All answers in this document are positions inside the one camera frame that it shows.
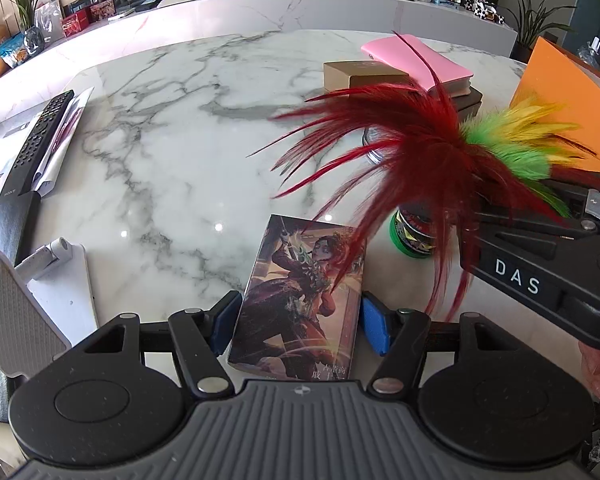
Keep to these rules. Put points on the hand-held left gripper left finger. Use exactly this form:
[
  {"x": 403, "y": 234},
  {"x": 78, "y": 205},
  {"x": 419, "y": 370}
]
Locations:
[{"x": 226, "y": 322}]

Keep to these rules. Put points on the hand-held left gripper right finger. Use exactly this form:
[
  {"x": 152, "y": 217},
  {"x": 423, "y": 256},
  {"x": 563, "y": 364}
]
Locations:
[{"x": 376, "y": 325}]

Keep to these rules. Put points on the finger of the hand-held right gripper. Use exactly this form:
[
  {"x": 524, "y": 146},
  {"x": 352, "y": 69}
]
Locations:
[
  {"x": 530, "y": 225},
  {"x": 590, "y": 182}
]

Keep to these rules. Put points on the illustrated card box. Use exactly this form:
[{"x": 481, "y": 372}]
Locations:
[{"x": 295, "y": 310}]

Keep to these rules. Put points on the orange storage box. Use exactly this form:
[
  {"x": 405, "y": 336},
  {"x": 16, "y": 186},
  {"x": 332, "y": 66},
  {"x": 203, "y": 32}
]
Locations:
[{"x": 570, "y": 95}]

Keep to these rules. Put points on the red feather shuttlecock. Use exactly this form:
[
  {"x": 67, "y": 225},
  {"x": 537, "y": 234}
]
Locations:
[{"x": 430, "y": 160}]

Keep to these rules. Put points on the dark grey box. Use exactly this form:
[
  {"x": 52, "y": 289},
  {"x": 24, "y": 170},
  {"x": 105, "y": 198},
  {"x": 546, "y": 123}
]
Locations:
[{"x": 472, "y": 102}]

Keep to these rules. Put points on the glitter compact mirror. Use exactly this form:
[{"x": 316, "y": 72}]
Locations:
[{"x": 375, "y": 142}]

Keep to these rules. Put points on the white marble desktop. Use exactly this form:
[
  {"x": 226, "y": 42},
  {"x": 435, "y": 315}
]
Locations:
[{"x": 180, "y": 160}]

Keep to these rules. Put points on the green round tin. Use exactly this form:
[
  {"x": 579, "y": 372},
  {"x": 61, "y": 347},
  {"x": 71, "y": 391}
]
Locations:
[{"x": 412, "y": 235}]

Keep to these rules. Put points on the large water bottle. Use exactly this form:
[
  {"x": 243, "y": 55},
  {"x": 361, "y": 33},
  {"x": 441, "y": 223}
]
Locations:
[{"x": 592, "y": 52}]

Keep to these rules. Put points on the white phone stand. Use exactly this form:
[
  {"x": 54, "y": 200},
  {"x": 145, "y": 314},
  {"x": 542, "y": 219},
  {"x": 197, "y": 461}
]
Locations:
[{"x": 60, "y": 290}]

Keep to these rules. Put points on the potted plant in black pot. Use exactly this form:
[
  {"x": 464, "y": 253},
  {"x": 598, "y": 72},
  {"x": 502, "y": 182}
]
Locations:
[{"x": 527, "y": 25}]

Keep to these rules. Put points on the pink wallet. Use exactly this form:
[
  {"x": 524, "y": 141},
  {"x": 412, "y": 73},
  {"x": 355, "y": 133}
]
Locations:
[{"x": 430, "y": 60}]

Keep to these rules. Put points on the cow print toy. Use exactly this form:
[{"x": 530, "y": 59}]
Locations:
[{"x": 487, "y": 10}]

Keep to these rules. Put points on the gold cardboard box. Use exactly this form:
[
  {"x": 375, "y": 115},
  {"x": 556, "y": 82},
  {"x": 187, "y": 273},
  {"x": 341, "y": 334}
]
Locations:
[{"x": 355, "y": 76}]

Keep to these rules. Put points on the white papers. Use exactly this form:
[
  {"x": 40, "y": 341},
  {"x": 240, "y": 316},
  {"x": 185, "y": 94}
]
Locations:
[{"x": 62, "y": 145}]

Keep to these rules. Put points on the black remote control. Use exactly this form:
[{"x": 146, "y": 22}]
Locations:
[{"x": 37, "y": 142}]

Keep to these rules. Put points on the white marble tv cabinet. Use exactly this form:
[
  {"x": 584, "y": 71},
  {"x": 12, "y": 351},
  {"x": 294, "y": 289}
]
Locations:
[{"x": 280, "y": 15}]

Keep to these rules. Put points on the red gift box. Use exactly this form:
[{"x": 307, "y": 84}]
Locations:
[{"x": 75, "y": 24}]

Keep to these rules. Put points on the floral gift box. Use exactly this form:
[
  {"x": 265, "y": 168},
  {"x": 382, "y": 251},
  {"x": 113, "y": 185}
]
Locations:
[{"x": 101, "y": 11}]

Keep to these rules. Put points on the blue snack bag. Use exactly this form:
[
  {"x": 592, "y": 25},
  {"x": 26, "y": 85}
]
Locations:
[{"x": 12, "y": 50}]

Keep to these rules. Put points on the clear plastic bag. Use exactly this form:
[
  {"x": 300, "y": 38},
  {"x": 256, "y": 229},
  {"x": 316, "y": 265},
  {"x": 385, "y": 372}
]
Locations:
[{"x": 47, "y": 20}]

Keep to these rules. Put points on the leafy plant in glass vase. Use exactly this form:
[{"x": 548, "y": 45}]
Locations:
[{"x": 30, "y": 15}]

